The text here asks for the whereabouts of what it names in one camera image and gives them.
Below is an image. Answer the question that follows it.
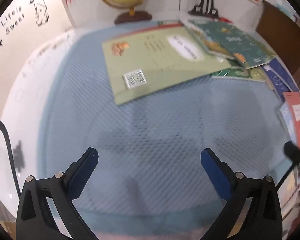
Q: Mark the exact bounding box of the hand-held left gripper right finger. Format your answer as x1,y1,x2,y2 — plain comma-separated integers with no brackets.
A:
200,147,283,240

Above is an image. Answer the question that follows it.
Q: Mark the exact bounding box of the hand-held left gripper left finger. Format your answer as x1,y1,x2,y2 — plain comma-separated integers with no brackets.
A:
16,147,100,240

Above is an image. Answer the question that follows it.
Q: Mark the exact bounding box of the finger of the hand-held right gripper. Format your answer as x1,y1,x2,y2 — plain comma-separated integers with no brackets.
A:
284,142,300,167

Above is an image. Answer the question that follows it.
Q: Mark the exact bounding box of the red orange thin book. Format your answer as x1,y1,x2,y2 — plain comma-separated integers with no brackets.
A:
282,92,300,152

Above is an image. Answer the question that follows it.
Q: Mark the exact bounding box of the dark blue storybook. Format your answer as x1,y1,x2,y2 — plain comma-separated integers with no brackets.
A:
263,57,300,93

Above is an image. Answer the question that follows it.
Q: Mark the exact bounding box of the dark green leafy book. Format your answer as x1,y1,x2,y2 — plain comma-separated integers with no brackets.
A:
211,66,266,82

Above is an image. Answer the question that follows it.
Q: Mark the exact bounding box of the teal green leafy book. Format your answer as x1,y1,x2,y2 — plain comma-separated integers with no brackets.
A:
188,20,276,69

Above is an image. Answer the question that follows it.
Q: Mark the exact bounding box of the dark pixel-shaped sticker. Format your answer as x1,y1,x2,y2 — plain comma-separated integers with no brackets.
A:
12,141,25,178

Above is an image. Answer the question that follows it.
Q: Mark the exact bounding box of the light blue quilted mat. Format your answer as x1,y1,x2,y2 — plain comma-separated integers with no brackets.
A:
44,21,300,233

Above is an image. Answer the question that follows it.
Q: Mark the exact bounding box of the red tassel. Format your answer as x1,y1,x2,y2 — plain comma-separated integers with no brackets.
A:
218,16,234,25

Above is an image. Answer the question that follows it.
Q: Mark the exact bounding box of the white bookshelf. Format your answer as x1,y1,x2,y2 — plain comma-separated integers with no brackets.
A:
57,0,264,29

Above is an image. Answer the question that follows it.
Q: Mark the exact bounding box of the black carved fan stand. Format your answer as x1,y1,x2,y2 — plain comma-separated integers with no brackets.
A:
188,0,221,18

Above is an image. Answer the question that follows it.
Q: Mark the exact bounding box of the black cable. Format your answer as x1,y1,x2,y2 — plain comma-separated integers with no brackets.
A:
0,114,19,193

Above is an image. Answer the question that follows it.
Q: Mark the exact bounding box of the black lettering wall decal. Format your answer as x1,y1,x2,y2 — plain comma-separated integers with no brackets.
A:
0,5,25,35

